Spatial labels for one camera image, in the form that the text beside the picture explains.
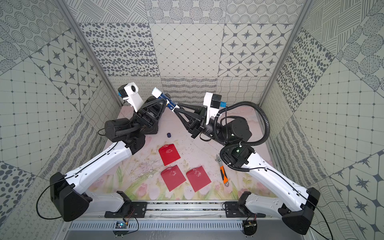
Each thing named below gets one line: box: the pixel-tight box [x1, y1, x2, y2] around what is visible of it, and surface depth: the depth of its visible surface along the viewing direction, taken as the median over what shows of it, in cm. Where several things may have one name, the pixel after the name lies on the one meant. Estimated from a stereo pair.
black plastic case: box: [141, 98, 167, 135], surface depth 45 cm
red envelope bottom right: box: [186, 165, 212, 193], surface depth 87 cm
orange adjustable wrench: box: [215, 154, 229, 187], surface depth 87 cm
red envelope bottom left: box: [160, 164, 187, 192], surface depth 87 cm
